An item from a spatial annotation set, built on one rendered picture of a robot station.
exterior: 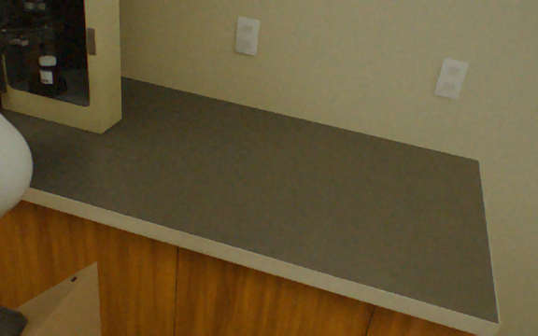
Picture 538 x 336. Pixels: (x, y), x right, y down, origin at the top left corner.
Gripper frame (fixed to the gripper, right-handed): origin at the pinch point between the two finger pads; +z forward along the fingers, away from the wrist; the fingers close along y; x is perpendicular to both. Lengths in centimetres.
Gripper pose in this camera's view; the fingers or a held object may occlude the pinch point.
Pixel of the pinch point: (39, 23)
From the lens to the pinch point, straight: 148.9
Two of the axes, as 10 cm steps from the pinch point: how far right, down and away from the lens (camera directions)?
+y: -9.5, -2.3, 1.9
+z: 2.8, -4.7, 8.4
